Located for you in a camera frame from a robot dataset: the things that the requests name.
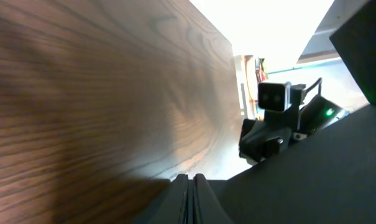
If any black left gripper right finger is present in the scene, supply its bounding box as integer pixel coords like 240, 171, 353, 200
193, 174, 234, 224

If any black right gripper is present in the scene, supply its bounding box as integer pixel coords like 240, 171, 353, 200
238, 119, 296, 165

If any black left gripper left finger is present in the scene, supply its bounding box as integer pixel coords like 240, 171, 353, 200
132, 174, 188, 224

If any dark green cardboard box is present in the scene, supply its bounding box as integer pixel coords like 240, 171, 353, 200
216, 1, 376, 223

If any white shelf in background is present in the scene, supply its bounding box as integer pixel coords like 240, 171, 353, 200
234, 55, 268, 120

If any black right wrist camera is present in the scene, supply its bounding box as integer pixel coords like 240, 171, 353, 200
258, 82, 306, 113

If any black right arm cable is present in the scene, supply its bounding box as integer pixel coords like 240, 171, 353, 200
302, 77, 323, 97

